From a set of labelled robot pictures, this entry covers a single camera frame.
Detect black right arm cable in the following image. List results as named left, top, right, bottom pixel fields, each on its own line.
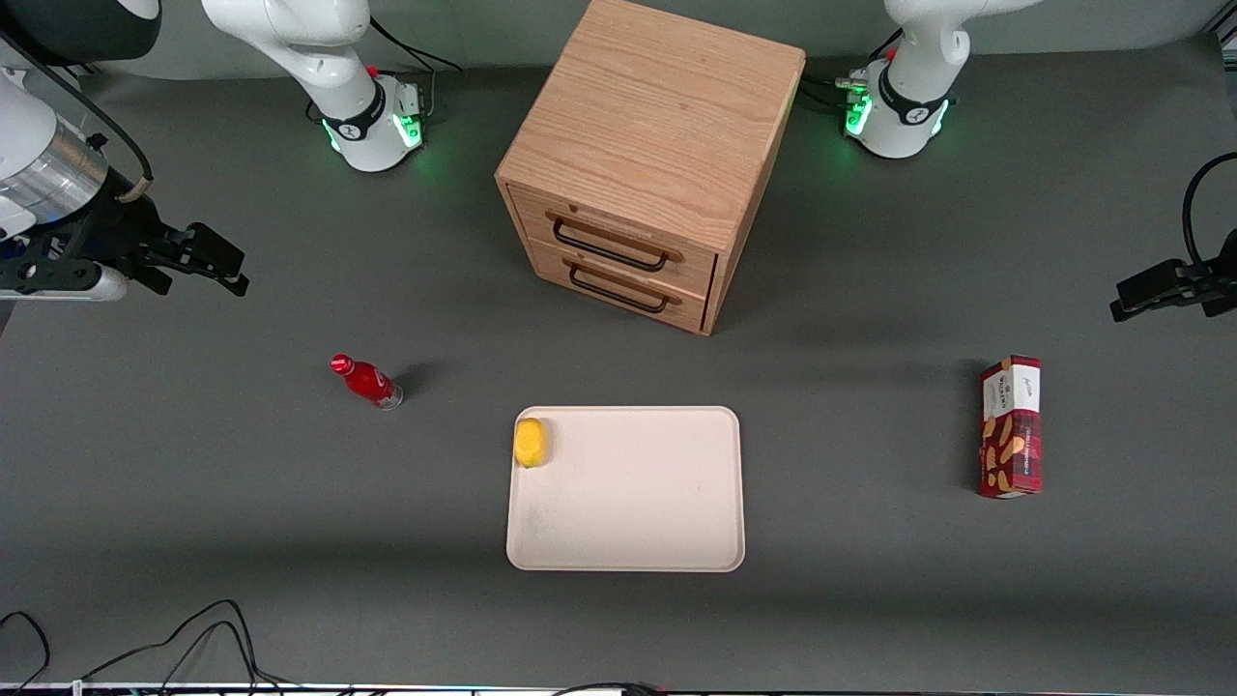
left=0, top=29, right=156, bottom=205

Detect red plaid cookie box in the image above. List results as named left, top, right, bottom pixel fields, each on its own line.
left=977, top=355, right=1045, bottom=501

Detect black right arm base cables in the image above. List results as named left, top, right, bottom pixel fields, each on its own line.
left=367, top=14, right=466, bottom=123

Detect beige plastic tray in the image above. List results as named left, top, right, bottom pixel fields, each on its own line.
left=505, top=405, right=747, bottom=573

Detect red bottle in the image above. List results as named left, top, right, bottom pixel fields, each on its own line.
left=330, top=353, right=405, bottom=413

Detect yellow lemon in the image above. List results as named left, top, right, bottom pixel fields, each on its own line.
left=513, top=417, right=550, bottom=471

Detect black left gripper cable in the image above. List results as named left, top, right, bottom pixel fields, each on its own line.
left=1183, top=152, right=1237, bottom=268

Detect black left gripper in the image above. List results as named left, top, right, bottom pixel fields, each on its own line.
left=1108, top=227, right=1237, bottom=323

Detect black arm base cables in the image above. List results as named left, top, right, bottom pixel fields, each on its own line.
left=802, top=29, right=906, bottom=113
left=367, top=14, right=466, bottom=123

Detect black and wood drawer handle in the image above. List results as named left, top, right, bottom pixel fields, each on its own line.
left=561, top=254, right=683, bottom=317
left=543, top=208, right=686, bottom=275

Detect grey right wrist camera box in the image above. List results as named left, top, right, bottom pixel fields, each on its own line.
left=0, top=266, right=129, bottom=304

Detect wooden drawer cabinet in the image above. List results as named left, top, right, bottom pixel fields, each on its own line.
left=495, top=0, right=808, bottom=337

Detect black table cable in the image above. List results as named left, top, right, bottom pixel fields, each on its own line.
left=81, top=598, right=260, bottom=690
left=549, top=681, right=670, bottom=696
left=145, top=620, right=302, bottom=693
left=0, top=610, right=52, bottom=694

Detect wooden drawer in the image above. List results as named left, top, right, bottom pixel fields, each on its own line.
left=527, top=237, right=712, bottom=335
left=507, top=182, right=721, bottom=299

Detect black left arm base cables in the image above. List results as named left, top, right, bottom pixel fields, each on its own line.
left=802, top=29, right=906, bottom=113

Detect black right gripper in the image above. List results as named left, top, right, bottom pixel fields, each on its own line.
left=0, top=190, right=251, bottom=298

